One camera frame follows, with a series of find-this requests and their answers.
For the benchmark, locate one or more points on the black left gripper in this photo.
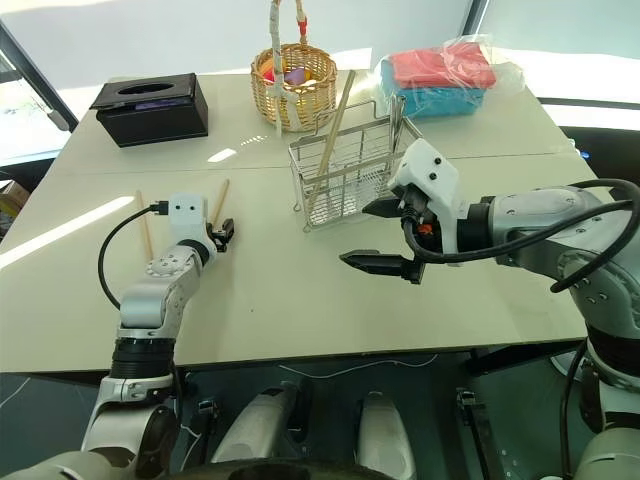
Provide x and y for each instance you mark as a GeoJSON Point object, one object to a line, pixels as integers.
{"type": "Point", "coordinates": [218, 240]}

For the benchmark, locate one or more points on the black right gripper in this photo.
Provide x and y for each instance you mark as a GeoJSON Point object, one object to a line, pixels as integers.
{"type": "Point", "coordinates": [422, 237]}

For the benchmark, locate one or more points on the wooden chopstick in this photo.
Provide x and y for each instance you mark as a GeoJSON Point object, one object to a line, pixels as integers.
{"type": "Point", "coordinates": [340, 110]}
{"type": "Point", "coordinates": [144, 225]}
{"type": "Point", "coordinates": [221, 200]}

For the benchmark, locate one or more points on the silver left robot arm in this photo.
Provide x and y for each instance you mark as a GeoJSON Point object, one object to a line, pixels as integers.
{"type": "Point", "coordinates": [150, 300]}

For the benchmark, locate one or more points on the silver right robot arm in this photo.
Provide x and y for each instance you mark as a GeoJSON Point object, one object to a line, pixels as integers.
{"type": "Point", "coordinates": [530, 210]}

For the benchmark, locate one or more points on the black tissue box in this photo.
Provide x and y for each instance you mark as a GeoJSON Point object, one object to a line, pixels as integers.
{"type": "Point", "coordinates": [160, 125]}

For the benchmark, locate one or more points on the blue folded cloth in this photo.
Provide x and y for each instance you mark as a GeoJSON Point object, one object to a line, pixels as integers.
{"type": "Point", "coordinates": [440, 102]}

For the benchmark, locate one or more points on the purple toy item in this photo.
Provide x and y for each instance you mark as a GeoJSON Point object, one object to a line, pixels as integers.
{"type": "Point", "coordinates": [296, 76]}

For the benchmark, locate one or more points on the red folded cloth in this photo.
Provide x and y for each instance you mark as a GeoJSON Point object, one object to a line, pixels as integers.
{"type": "Point", "coordinates": [440, 70]}

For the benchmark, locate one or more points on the white robot left leg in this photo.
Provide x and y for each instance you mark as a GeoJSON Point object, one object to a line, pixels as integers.
{"type": "Point", "coordinates": [255, 425]}

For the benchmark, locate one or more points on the white robot leg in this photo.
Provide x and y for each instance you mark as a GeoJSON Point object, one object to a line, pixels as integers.
{"type": "Point", "coordinates": [380, 435]}
{"type": "Point", "coordinates": [255, 425]}

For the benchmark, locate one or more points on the white robot right leg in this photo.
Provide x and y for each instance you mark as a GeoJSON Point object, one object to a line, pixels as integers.
{"type": "Point", "coordinates": [380, 435]}

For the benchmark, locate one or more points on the clear plastic bag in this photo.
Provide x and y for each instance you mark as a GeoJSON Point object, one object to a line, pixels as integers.
{"type": "Point", "coordinates": [505, 70]}

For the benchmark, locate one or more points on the cardboard box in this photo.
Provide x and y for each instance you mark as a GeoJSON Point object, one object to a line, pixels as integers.
{"type": "Point", "coordinates": [12, 197]}

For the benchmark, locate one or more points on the dark furniture piece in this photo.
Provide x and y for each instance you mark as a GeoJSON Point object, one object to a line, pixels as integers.
{"type": "Point", "coordinates": [615, 155]}

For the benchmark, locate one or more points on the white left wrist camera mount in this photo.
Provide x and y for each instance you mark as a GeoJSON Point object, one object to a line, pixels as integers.
{"type": "Point", "coordinates": [187, 220]}

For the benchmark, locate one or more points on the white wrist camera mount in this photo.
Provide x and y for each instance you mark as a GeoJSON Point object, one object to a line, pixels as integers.
{"type": "Point", "coordinates": [187, 220]}
{"type": "Point", "coordinates": [430, 165]}

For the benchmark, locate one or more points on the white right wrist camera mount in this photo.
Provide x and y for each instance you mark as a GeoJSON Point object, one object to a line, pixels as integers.
{"type": "Point", "coordinates": [430, 165]}

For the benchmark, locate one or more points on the dark window frame post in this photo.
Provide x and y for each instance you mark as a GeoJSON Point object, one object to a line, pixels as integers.
{"type": "Point", "coordinates": [35, 75]}

